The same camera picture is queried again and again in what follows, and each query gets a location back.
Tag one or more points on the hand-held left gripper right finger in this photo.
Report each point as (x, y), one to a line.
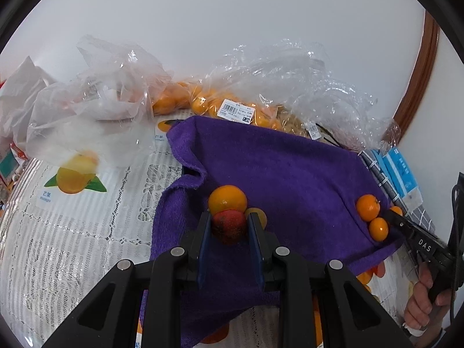
(255, 250)

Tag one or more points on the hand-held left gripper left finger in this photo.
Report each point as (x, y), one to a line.
(203, 250)

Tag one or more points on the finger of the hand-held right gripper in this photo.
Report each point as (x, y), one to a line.
(417, 239)

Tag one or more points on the small yellow fruit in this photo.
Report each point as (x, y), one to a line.
(260, 216)

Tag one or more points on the small red fruit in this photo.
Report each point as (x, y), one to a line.
(228, 226)

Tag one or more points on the large orange mandarin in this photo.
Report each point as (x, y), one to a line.
(227, 197)

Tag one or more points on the purple towel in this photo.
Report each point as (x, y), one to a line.
(282, 174)

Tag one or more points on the person's right hand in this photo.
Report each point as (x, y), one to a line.
(420, 311)

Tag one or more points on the blue tissue packet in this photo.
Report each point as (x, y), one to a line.
(400, 174)

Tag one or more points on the clear plastic bag of mandarins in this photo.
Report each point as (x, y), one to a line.
(203, 105)

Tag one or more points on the crumpled clear plastic fruit bag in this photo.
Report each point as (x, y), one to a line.
(326, 98)

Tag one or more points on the white plastic bag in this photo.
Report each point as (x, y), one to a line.
(21, 90)

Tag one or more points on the brown wooden door frame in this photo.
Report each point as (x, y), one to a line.
(420, 69)

